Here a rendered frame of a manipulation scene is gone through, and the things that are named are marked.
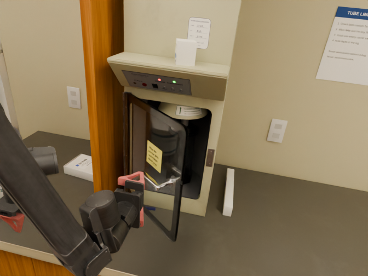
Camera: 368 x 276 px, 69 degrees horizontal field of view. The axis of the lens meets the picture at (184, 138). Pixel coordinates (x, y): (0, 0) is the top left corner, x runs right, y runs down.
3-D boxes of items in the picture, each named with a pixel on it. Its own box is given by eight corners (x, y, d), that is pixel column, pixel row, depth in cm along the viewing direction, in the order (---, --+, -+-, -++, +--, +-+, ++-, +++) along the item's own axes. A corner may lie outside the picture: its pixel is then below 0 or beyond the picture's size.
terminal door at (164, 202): (127, 191, 103) (126, 91, 85) (176, 243, 83) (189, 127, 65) (125, 192, 102) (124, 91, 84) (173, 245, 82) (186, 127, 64)
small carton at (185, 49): (174, 61, 74) (176, 38, 72) (192, 62, 75) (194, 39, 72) (175, 64, 70) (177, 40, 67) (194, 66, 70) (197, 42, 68)
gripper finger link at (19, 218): (42, 221, 73) (38, 194, 69) (23, 241, 67) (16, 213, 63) (21, 216, 74) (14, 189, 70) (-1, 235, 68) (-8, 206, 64)
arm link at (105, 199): (64, 262, 55) (88, 281, 50) (45, 218, 50) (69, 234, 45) (110, 225, 63) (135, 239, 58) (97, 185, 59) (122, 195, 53)
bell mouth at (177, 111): (165, 98, 104) (166, 85, 102) (210, 105, 102) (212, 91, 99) (151, 114, 89) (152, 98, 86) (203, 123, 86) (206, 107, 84)
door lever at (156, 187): (153, 172, 82) (154, 165, 81) (172, 188, 75) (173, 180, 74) (138, 177, 79) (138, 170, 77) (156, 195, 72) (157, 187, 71)
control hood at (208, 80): (123, 84, 85) (122, 51, 80) (225, 99, 80) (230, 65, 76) (107, 93, 75) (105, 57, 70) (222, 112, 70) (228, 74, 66)
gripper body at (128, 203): (142, 191, 64) (130, 212, 57) (141, 223, 68) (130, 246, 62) (116, 186, 65) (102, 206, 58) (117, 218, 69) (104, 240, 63)
